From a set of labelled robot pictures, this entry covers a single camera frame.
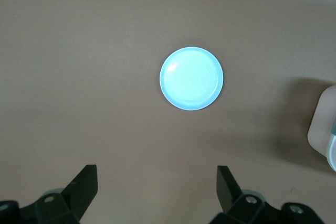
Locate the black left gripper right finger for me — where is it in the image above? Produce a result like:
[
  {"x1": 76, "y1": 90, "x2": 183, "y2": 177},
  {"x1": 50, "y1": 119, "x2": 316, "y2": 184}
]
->
[{"x1": 211, "y1": 165, "x2": 322, "y2": 224}]

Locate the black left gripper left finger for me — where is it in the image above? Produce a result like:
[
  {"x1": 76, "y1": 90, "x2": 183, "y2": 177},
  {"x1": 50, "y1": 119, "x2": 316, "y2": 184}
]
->
[{"x1": 18, "y1": 165, "x2": 99, "y2": 224}]

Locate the white pink lunch box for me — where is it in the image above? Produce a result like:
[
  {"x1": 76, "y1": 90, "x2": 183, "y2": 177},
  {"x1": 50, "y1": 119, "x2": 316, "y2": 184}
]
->
[{"x1": 307, "y1": 84, "x2": 336, "y2": 174}]

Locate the light blue round plate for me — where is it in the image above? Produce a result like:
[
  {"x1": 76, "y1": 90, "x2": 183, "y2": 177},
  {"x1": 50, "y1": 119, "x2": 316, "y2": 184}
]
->
[{"x1": 159, "y1": 46, "x2": 225, "y2": 111}]

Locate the brown table mat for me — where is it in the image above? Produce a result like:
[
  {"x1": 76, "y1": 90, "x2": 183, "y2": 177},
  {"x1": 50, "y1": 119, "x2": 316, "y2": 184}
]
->
[{"x1": 0, "y1": 0, "x2": 336, "y2": 224}]

